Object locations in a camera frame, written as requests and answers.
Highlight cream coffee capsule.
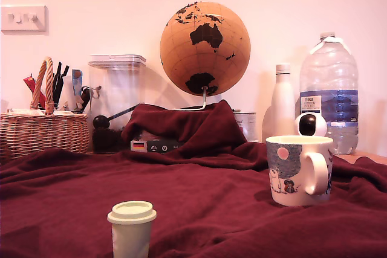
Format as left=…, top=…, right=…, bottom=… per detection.
left=106, top=200, right=158, bottom=258

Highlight black coffee scoop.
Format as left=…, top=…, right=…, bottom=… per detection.
left=93, top=104, right=140, bottom=129

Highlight metal globe stand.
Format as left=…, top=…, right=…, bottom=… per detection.
left=169, top=86, right=209, bottom=111

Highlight dark box with flag print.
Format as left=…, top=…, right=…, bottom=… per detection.
left=130, top=131, right=187, bottom=153

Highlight metal tin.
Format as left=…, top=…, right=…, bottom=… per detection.
left=232, top=109, right=258, bottom=143

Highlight cork globe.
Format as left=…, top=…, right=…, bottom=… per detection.
left=160, top=1, right=252, bottom=97

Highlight clear plastic storage container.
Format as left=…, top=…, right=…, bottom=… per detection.
left=88, top=54, right=146, bottom=153

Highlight dark red fleece cloth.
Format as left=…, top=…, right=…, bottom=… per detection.
left=0, top=99, right=387, bottom=258

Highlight slim white bottle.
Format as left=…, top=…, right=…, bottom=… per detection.
left=262, top=63, right=297, bottom=143

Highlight white illustrated mug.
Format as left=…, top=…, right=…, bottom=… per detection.
left=265, top=135, right=334, bottom=207

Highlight blue and white card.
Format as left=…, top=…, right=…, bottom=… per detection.
left=71, top=68, right=83, bottom=97

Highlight black kitchen utensil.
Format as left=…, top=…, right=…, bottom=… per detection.
left=52, top=62, right=63, bottom=106
left=59, top=65, right=70, bottom=105

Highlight large clear water bottle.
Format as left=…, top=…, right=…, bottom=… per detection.
left=299, top=31, right=360, bottom=155

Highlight wicker basket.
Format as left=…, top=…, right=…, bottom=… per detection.
left=0, top=56, right=91, bottom=159

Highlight white papers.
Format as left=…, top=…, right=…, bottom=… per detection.
left=7, top=108, right=76, bottom=116

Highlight red packet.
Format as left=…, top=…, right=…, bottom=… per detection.
left=23, top=74, right=46, bottom=109

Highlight brown handled tool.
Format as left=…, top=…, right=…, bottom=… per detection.
left=79, top=86, right=91, bottom=112

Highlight small white round camera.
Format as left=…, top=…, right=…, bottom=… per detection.
left=294, top=113, right=328, bottom=137

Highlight white wall switch plate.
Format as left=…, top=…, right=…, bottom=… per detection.
left=1, top=5, right=48, bottom=33

